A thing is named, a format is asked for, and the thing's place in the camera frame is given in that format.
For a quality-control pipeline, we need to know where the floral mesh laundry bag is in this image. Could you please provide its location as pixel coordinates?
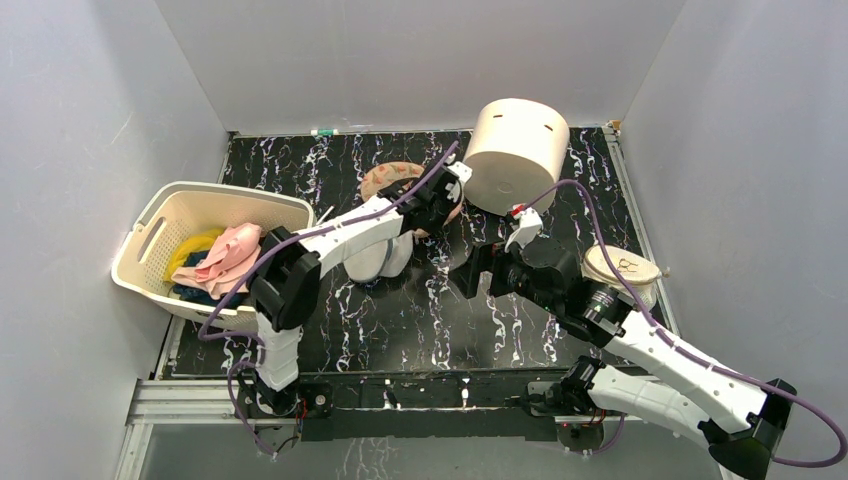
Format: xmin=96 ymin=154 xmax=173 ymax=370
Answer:
xmin=360 ymin=162 xmax=462 ymax=236

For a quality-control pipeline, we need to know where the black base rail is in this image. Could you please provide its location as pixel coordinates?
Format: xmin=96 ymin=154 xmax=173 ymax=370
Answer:
xmin=235 ymin=367 xmax=607 ymax=444

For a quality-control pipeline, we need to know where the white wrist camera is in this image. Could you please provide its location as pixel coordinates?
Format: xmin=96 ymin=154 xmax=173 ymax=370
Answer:
xmin=445 ymin=162 xmax=473 ymax=204
xmin=504 ymin=206 xmax=543 ymax=252

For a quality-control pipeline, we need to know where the white mesh laundry bag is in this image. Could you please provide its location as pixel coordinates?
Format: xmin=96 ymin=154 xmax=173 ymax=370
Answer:
xmin=343 ymin=232 xmax=413 ymax=283

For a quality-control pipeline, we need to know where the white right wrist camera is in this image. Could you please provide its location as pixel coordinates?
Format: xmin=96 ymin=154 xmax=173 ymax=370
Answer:
xmin=504 ymin=206 xmax=543 ymax=252

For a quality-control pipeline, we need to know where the cream round drum container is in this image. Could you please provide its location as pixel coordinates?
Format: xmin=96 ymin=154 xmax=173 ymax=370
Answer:
xmin=463 ymin=98 xmax=570 ymax=215

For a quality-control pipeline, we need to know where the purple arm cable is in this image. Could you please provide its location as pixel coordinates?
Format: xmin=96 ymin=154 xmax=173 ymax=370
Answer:
xmin=197 ymin=140 xmax=461 ymax=458
xmin=523 ymin=178 xmax=848 ymax=469

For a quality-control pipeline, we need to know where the cream perforated laundry basket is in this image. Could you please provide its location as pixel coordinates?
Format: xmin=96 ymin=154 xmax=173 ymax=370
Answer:
xmin=111 ymin=181 xmax=315 ymax=324

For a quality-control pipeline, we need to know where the beige round mesh bag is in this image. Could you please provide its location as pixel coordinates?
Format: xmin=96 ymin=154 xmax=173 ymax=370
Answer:
xmin=581 ymin=245 xmax=662 ymax=309

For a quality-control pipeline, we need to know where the pink garment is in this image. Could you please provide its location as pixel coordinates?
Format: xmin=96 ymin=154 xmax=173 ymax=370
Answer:
xmin=170 ymin=223 xmax=262 ymax=300

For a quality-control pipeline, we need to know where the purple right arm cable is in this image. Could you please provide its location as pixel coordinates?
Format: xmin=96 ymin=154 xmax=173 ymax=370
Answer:
xmin=523 ymin=178 xmax=848 ymax=469

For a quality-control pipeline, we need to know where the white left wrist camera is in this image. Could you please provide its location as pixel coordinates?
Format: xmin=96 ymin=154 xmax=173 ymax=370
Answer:
xmin=445 ymin=162 xmax=473 ymax=204

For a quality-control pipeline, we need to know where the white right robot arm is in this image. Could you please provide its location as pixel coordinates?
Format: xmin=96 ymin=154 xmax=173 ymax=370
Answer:
xmin=449 ymin=238 xmax=793 ymax=479

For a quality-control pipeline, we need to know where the yellow garment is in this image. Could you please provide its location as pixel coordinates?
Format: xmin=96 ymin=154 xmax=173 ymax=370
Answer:
xmin=163 ymin=228 xmax=225 ymax=282

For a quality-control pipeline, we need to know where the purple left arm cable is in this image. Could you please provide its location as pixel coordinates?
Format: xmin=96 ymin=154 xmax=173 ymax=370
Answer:
xmin=197 ymin=140 xmax=461 ymax=458

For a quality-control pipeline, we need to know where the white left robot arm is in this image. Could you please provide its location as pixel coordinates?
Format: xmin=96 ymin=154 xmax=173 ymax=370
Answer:
xmin=248 ymin=163 xmax=472 ymax=416

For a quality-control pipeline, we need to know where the dark blue garment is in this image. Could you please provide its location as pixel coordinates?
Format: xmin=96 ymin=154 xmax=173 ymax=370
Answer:
xmin=171 ymin=250 xmax=248 ymax=309

